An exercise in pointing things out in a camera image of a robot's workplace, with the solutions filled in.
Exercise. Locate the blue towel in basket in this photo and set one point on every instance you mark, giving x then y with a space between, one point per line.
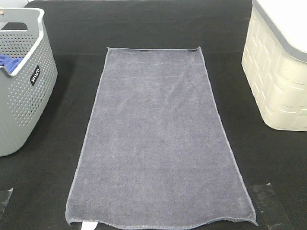
9 63

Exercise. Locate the grey perforated laundry basket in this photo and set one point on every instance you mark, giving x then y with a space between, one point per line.
26 90

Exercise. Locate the cream plastic storage bin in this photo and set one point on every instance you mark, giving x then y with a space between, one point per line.
275 62

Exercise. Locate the grey microfibre towel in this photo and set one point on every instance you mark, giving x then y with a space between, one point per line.
155 154

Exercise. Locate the clear tape strip left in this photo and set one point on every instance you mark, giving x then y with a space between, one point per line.
5 196

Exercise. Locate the clear tape strip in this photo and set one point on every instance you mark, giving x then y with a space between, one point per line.
270 208
5 196

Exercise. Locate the clear tape strip right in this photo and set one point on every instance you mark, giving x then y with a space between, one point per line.
270 208

